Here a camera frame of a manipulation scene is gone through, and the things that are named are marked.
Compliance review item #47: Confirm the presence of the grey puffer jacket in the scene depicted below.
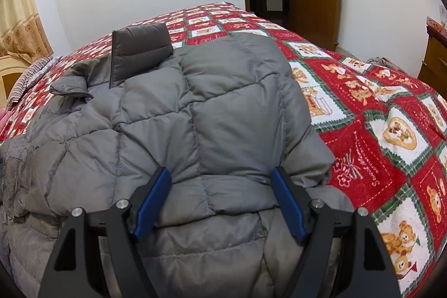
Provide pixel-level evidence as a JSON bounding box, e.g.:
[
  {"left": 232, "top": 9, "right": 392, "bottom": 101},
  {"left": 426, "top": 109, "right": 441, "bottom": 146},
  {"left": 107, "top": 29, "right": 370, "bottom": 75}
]
[{"left": 1, "top": 24, "right": 352, "bottom": 297}]

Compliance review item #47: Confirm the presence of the red patchwork bear bedspread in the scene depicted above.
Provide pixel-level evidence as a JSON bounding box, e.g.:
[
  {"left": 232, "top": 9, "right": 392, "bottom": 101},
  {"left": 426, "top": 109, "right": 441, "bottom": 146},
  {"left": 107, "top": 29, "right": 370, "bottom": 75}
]
[{"left": 1, "top": 2, "right": 446, "bottom": 297}]

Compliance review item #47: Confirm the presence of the pink folded blanket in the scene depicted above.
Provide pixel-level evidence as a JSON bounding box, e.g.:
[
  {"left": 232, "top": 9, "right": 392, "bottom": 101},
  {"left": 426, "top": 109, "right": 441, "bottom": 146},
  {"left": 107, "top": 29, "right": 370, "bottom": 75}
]
[{"left": 0, "top": 108, "right": 11, "bottom": 132}]

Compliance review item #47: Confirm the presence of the striped grey pillow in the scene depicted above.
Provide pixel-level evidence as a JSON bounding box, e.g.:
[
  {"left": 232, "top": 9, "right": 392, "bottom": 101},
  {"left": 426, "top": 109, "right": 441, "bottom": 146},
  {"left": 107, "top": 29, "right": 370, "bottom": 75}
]
[{"left": 6, "top": 56, "right": 56, "bottom": 110}]

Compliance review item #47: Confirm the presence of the brown wooden dresser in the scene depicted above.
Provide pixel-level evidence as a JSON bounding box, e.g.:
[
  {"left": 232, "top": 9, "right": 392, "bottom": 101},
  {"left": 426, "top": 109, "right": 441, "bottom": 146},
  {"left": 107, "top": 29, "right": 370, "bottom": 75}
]
[{"left": 417, "top": 16, "right": 447, "bottom": 99}]

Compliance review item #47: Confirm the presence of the cream wooden headboard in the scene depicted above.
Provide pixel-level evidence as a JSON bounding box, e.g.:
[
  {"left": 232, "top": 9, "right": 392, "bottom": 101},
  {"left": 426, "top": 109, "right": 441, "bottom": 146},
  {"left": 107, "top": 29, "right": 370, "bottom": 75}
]
[{"left": 0, "top": 55, "right": 30, "bottom": 108}]

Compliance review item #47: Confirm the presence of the beige patterned curtain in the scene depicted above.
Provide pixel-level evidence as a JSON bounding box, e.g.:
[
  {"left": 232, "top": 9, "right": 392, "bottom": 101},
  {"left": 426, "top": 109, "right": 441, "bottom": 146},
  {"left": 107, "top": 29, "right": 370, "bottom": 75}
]
[{"left": 0, "top": 0, "right": 53, "bottom": 63}]

